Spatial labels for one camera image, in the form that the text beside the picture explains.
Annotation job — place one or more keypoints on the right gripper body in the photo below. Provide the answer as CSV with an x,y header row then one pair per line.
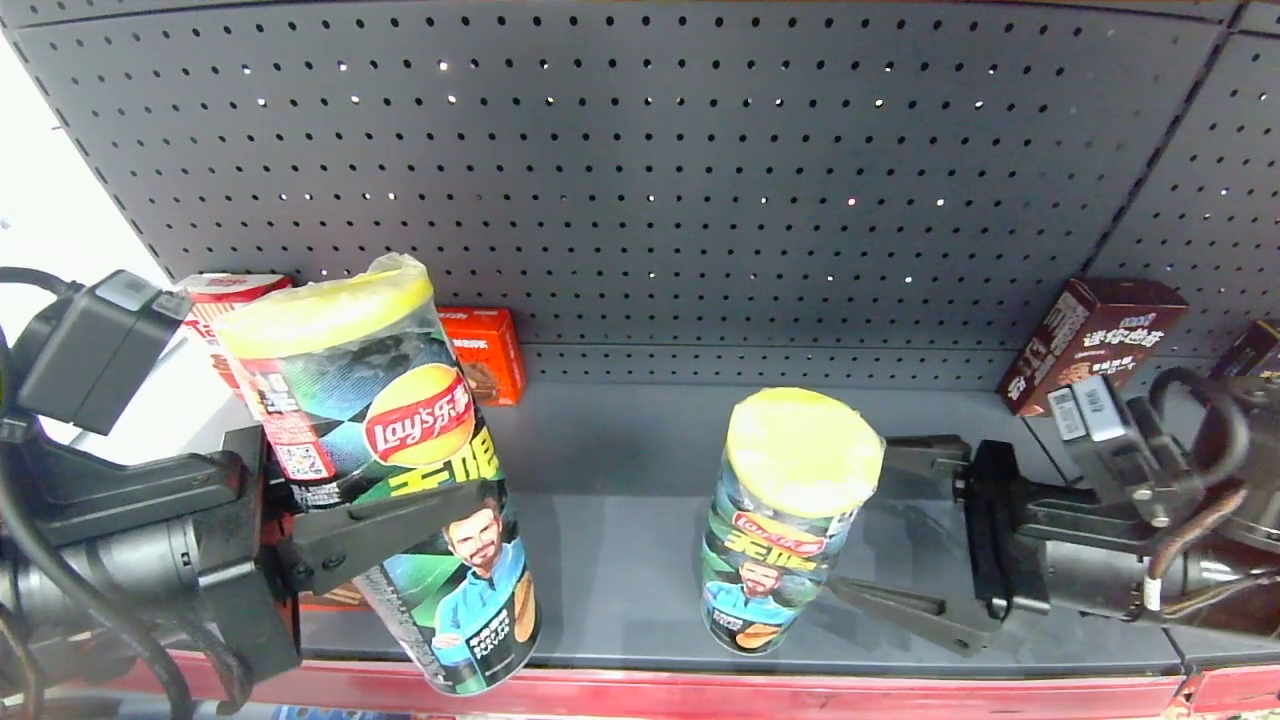
x,y
1060,560

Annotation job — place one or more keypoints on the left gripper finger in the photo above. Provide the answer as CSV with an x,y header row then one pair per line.
x,y
380,530

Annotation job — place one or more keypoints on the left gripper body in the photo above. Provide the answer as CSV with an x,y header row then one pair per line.
x,y
240,580

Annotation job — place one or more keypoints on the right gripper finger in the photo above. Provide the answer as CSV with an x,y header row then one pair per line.
x,y
925,468
930,615

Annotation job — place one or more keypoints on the large black chips can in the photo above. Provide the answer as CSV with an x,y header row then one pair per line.
x,y
400,420

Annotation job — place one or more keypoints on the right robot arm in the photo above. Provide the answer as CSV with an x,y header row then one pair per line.
x,y
1245,480

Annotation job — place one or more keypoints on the black shop shelf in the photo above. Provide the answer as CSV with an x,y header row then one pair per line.
x,y
700,200

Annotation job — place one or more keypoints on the small black chips can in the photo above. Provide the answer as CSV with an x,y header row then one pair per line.
x,y
790,480

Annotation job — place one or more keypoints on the brown chocolate snack box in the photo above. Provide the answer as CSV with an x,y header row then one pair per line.
x,y
1085,335

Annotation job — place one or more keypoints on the orange snack box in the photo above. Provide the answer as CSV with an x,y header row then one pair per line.
x,y
492,350

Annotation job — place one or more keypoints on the red and white snack box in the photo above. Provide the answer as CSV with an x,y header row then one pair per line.
x,y
222,300

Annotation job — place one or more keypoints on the dark brown snack box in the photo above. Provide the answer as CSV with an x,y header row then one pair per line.
x,y
1255,350

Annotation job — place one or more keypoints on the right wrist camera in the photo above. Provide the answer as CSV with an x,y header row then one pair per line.
x,y
1100,420

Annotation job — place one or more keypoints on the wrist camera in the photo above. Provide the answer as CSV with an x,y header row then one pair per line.
x,y
95,350
1100,420

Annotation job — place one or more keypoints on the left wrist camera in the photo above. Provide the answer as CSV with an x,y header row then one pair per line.
x,y
95,350

